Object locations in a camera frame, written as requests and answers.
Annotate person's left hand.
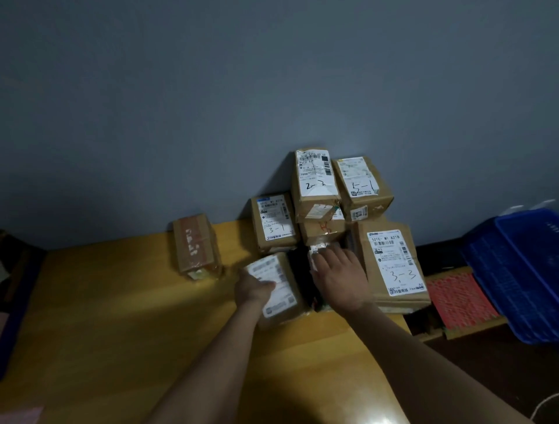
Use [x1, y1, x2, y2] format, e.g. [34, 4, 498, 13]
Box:
[234, 270, 277, 309]

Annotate person's right hand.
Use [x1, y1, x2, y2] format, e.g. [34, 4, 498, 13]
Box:
[310, 243, 374, 316]

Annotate small cardboard parcel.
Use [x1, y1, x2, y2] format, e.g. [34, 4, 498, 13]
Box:
[242, 252, 309, 328]
[251, 193, 302, 254]

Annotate box marked 3-3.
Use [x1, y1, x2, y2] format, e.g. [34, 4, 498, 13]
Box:
[353, 220, 431, 313]

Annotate small tall box white labels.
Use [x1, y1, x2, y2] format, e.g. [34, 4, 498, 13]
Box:
[292, 147, 341, 224]

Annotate pink dot sticker sheet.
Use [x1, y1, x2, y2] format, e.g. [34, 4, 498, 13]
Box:
[0, 406, 44, 424]

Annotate person's left forearm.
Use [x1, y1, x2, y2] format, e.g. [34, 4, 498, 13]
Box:
[146, 301, 263, 424]

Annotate person's right forearm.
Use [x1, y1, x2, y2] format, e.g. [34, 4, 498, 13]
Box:
[345, 303, 533, 424]

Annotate blue plastic crate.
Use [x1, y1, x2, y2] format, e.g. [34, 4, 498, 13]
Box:
[461, 208, 559, 346]

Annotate blue plastic grid pallet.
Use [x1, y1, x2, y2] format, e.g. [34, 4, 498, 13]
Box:
[0, 244, 47, 381]

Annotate white cable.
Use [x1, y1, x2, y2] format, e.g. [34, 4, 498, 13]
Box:
[530, 393, 559, 424]

